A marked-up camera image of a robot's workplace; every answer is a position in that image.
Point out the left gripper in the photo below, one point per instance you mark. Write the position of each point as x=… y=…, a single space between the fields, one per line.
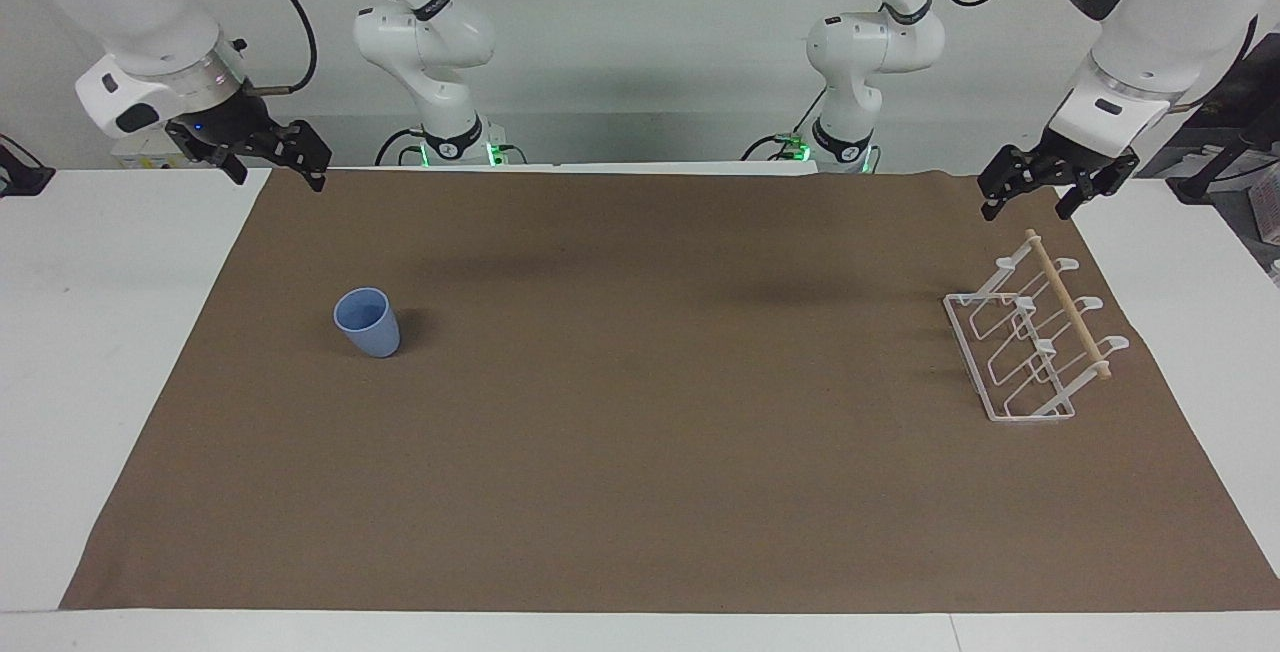
x=1085 y=154

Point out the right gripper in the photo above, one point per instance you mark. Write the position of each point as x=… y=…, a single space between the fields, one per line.
x=228 y=122

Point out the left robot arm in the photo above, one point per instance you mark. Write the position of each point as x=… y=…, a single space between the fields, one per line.
x=1140 y=42

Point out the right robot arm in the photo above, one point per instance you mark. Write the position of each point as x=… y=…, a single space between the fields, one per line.
x=150 y=27

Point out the blue plastic cup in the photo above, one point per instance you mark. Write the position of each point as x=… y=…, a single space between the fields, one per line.
x=368 y=324

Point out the black stand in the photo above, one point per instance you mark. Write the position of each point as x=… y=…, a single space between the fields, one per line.
x=22 y=172
x=1225 y=132

